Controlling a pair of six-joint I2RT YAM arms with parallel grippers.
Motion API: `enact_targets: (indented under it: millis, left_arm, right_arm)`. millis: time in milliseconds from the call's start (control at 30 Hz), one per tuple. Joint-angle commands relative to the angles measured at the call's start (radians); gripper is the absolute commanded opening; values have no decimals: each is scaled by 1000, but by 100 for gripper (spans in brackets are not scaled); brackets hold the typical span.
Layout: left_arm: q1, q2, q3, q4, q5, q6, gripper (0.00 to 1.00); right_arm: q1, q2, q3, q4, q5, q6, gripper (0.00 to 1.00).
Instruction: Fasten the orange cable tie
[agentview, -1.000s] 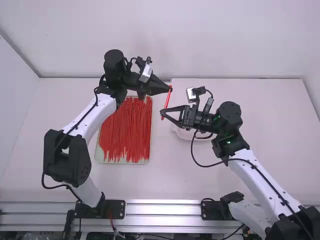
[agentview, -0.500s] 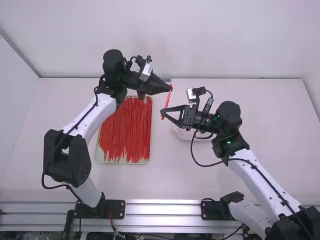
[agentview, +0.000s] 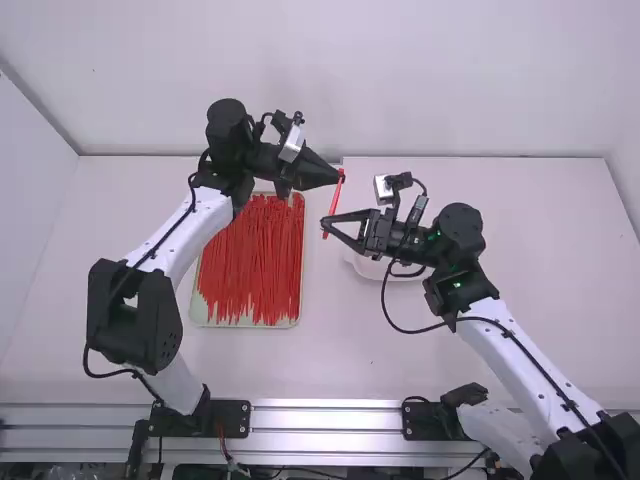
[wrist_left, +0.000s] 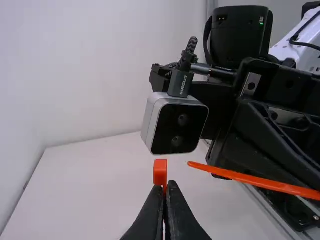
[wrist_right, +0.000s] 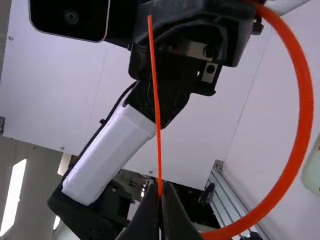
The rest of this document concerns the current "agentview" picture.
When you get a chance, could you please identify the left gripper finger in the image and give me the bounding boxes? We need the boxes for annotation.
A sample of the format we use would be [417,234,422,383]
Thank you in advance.
[293,172,342,193]
[297,145,343,178]

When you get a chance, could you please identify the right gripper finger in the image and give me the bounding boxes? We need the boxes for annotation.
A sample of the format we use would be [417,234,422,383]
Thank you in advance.
[323,222,375,260]
[321,207,374,226]

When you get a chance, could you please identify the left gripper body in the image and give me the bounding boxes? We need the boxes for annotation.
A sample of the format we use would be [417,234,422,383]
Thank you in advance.
[244,141,304,201]

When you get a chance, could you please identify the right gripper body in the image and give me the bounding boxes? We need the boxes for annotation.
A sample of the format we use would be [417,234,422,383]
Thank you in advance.
[361,206,437,264]

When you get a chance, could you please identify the orange cable tie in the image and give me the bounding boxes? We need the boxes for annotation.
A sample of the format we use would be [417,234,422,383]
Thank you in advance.
[319,168,348,241]

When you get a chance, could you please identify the white dish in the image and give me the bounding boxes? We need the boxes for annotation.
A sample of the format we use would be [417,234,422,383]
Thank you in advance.
[340,246,432,285]

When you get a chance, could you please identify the pale tray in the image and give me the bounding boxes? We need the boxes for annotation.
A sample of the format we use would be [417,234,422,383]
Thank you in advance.
[188,188,309,331]

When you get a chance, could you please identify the silver rails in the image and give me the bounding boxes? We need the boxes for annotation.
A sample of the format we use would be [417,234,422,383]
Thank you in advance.
[0,398,506,464]

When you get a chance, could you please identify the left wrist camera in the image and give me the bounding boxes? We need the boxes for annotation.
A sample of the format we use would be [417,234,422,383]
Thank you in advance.
[277,123,308,165]

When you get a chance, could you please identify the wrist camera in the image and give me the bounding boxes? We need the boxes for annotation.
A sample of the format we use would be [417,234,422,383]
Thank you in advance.
[371,172,400,207]
[277,123,308,165]

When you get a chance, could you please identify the black cable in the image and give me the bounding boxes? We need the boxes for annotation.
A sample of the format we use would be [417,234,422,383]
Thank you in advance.
[380,257,459,336]
[397,172,431,229]
[81,344,146,383]
[257,109,307,134]

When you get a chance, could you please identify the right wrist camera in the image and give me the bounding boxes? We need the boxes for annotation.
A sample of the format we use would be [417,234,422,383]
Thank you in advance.
[371,172,400,207]

